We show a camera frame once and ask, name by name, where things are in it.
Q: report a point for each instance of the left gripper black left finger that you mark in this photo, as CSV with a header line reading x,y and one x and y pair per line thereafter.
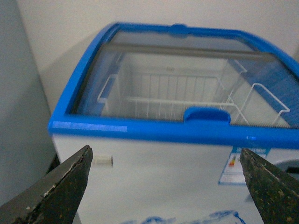
x,y
55,198

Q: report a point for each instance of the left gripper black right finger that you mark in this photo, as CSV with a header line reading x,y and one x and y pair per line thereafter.
x,y
274,192

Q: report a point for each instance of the sliding glass freezer lid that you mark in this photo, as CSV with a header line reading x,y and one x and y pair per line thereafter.
x,y
263,68

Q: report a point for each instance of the energy efficiency label sticker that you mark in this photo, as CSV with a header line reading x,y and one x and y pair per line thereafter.
x,y
232,173

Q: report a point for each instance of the silver brand nameplate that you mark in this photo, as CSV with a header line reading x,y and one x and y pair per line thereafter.
x,y
102,160

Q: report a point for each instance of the white chest freezer blue rim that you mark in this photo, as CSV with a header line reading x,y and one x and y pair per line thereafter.
x,y
167,172

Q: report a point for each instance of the white wire freezer basket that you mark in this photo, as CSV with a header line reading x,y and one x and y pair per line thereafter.
x,y
163,89

